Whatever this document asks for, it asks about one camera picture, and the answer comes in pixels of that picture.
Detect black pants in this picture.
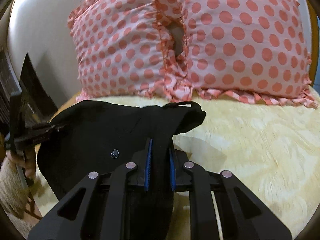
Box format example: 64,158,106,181
37,100,206,239

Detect person's left hand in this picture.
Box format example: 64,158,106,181
6,148,36,179

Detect beige fluffy rug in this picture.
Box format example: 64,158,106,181
0,158,33,239

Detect yellow floral bedsheet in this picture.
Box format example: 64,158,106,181
30,89,320,240

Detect left polka dot pillow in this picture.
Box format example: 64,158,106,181
68,0,191,102

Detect polka dot pillow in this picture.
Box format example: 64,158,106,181
152,0,320,110
68,0,191,102

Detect right polka dot pillow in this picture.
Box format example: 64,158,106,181
152,0,320,110

